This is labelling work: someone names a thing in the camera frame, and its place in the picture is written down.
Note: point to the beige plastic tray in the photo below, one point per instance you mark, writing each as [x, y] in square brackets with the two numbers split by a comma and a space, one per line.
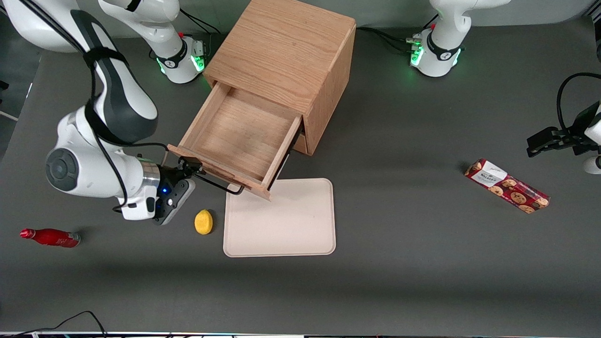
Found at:
[291, 225]

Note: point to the red cookie box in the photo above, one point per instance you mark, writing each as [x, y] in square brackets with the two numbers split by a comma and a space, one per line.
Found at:
[507, 186]

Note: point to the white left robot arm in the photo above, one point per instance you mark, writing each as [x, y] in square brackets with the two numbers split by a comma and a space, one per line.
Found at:
[441, 51]

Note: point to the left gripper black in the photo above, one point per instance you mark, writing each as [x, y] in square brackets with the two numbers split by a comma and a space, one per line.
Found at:
[575, 136]

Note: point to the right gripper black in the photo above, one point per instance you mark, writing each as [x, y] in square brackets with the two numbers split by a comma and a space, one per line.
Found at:
[170, 177]

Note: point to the red bottle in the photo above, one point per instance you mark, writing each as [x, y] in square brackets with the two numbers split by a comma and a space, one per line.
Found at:
[51, 237]

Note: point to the aluminium frame rail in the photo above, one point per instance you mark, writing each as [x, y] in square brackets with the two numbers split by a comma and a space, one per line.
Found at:
[596, 17]

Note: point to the yellow lemon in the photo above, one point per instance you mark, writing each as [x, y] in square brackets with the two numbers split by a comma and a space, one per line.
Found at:
[203, 222]

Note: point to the wooden drawer cabinet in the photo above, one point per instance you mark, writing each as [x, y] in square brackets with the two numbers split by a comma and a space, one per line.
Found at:
[281, 47]

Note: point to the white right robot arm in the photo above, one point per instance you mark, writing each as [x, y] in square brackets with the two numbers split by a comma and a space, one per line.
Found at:
[94, 176]

